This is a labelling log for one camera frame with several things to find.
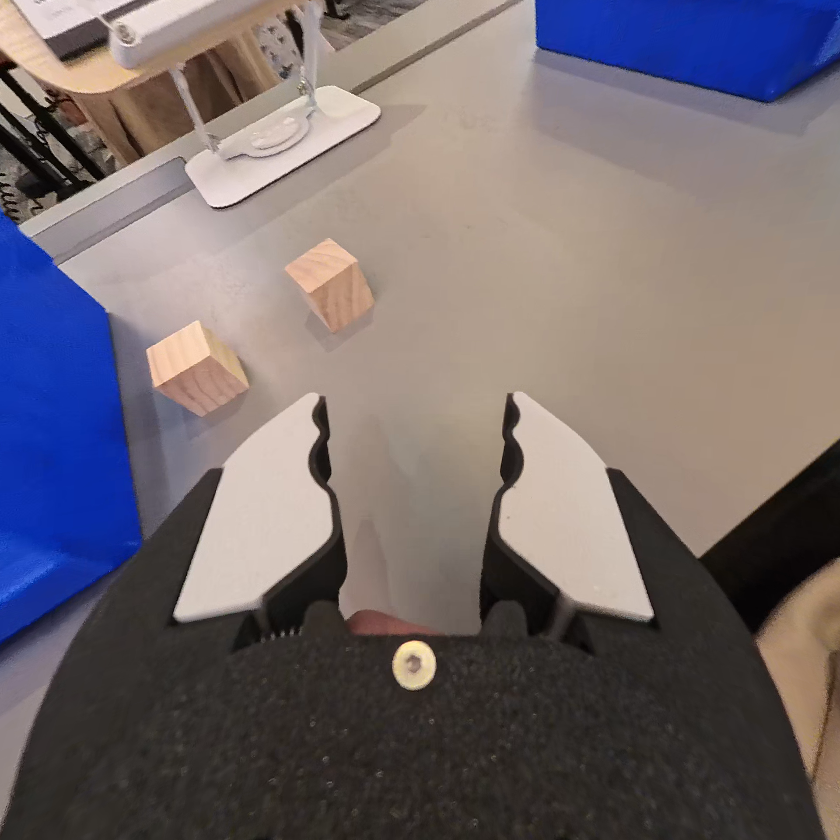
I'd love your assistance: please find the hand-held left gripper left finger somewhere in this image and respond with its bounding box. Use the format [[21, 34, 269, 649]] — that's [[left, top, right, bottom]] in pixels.
[[172, 392, 347, 634]]

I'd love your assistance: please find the dark cloth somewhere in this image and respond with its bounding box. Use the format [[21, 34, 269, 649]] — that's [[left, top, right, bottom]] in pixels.
[[699, 440, 840, 634]]

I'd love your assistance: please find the white desk stand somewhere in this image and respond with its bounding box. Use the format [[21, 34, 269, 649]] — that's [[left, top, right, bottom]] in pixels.
[[105, 0, 383, 210]]

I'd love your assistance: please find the curved wooden stool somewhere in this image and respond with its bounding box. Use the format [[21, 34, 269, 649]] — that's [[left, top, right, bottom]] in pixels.
[[0, 0, 309, 165]]

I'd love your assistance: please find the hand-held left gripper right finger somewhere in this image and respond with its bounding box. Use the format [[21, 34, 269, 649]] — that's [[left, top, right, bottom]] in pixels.
[[480, 391, 656, 641]]

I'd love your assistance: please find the white flat box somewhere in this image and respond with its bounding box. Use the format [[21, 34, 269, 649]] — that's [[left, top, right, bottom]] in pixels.
[[12, 0, 118, 60]]

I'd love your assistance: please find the blue plastic bin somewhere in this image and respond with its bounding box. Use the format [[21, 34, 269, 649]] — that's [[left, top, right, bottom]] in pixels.
[[535, 0, 840, 104], [0, 210, 144, 647]]

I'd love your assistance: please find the black metal rack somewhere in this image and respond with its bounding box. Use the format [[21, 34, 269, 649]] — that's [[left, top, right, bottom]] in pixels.
[[0, 66, 107, 198]]

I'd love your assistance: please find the person's beige garment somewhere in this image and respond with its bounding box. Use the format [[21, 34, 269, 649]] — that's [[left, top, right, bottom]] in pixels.
[[755, 558, 840, 811]]

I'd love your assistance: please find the wooden cube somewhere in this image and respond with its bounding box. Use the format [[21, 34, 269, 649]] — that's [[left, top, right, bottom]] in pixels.
[[285, 238, 375, 334], [146, 320, 250, 417]]

